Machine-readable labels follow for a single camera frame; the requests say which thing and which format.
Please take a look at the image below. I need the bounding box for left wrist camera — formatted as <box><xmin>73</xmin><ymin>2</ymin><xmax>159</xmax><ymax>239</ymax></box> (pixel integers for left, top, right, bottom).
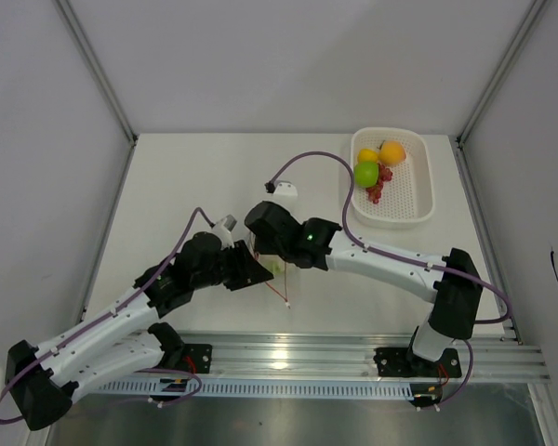
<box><xmin>211</xmin><ymin>215</ymin><xmax>237</xmax><ymax>248</ymax></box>

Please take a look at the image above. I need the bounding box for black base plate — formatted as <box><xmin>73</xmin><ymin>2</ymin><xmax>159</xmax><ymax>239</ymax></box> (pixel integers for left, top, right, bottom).
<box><xmin>373</xmin><ymin>347</ymin><xmax>462</xmax><ymax>378</ymax></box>
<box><xmin>128</xmin><ymin>343</ymin><xmax>214</xmax><ymax>374</ymax></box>

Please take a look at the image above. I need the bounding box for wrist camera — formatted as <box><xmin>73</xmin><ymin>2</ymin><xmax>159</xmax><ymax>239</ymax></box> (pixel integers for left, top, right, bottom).
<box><xmin>211</xmin><ymin>215</ymin><xmax>237</xmax><ymax>248</ymax></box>
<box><xmin>265</xmin><ymin>180</ymin><xmax>299</xmax><ymax>209</ymax></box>

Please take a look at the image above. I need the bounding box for aluminium mounting rail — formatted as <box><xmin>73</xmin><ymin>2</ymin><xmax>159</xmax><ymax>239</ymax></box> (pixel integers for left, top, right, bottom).
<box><xmin>181</xmin><ymin>332</ymin><xmax>551</xmax><ymax>384</ymax></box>

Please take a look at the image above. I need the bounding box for white perforated plastic basket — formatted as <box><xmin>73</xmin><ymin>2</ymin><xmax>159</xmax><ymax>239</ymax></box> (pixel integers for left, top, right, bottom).
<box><xmin>350</xmin><ymin>127</ymin><xmax>435</xmax><ymax>230</ymax></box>

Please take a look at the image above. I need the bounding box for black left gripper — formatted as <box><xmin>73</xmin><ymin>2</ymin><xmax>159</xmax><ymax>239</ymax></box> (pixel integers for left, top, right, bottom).
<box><xmin>192</xmin><ymin>240</ymin><xmax>273</xmax><ymax>291</ymax></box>

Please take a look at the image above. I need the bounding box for aluminium frame post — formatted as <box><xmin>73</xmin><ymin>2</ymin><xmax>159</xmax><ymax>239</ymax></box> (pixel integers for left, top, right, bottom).
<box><xmin>456</xmin><ymin>0</ymin><xmax>552</xmax><ymax>150</ymax></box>
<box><xmin>52</xmin><ymin>0</ymin><xmax>138</xmax><ymax>146</ymax></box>

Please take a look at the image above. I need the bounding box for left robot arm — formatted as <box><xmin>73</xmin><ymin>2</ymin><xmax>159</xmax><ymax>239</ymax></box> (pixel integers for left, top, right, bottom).
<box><xmin>5</xmin><ymin>232</ymin><xmax>273</xmax><ymax>431</ymax></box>

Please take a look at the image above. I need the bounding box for red grape bunch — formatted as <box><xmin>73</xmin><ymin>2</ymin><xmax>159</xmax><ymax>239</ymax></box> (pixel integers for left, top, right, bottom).
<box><xmin>365</xmin><ymin>164</ymin><xmax>392</xmax><ymax>204</ymax></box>

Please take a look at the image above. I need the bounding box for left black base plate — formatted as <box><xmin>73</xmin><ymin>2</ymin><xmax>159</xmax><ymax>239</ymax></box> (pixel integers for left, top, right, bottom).
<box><xmin>128</xmin><ymin>343</ymin><xmax>214</xmax><ymax>374</ymax></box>

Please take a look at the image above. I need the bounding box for white cauliflower with green leaves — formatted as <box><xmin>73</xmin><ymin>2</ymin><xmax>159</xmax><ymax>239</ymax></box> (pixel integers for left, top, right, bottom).
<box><xmin>270</xmin><ymin>261</ymin><xmax>286</xmax><ymax>275</ymax></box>

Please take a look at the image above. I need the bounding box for yellow lemon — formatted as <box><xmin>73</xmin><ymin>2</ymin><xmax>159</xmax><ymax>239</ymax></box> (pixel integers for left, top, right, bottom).
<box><xmin>357</xmin><ymin>148</ymin><xmax>379</xmax><ymax>164</ymax></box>

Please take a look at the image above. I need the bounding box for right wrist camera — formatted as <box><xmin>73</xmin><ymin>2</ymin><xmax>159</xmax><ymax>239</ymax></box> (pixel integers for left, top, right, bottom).
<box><xmin>265</xmin><ymin>180</ymin><xmax>299</xmax><ymax>209</ymax></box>

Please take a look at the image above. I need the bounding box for slotted white cable duct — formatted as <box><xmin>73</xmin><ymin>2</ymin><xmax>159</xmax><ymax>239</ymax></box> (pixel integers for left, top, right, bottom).
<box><xmin>96</xmin><ymin>377</ymin><xmax>413</xmax><ymax>400</ymax></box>

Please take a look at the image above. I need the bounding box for right aluminium frame post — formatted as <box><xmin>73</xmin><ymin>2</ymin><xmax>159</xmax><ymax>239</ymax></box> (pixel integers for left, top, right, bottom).
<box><xmin>456</xmin><ymin>0</ymin><xmax>552</xmax><ymax>150</ymax></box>

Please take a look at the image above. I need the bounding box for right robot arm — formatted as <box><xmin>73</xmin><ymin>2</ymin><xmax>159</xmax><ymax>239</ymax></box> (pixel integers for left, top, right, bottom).
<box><xmin>245</xmin><ymin>201</ymin><xmax>483</xmax><ymax>378</ymax></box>

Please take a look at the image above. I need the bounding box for left aluminium frame post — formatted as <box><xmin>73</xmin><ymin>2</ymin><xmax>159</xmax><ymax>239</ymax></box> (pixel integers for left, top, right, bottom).
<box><xmin>52</xmin><ymin>0</ymin><xmax>138</xmax><ymax>146</ymax></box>

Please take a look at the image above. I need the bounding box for clear orange-zipper zip bag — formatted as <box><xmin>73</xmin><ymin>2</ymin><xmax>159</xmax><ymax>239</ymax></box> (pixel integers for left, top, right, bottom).
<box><xmin>246</xmin><ymin>231</ymin><xmax>292</xmax><ymax>309</ymax></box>

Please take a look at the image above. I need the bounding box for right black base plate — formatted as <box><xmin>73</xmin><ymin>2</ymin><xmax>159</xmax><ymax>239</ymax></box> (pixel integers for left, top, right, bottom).
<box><xmin>373</xmin><ymin>347</ymin><xmax>462</xmax><ymax>378</ymax></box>

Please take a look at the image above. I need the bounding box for orange fruit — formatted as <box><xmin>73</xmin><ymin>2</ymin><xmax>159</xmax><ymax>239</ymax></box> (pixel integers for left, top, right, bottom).
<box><xmin>379</xmin><ymin>140</ymin><xmax>406</xmax><ymax>166</ymax></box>

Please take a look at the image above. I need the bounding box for green apple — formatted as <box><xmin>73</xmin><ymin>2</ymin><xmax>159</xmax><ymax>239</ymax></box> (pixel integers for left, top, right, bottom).
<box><xmin>353</xmin><ymin>161</ymin><xmax>379</xmax><ymax>189</ymax></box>

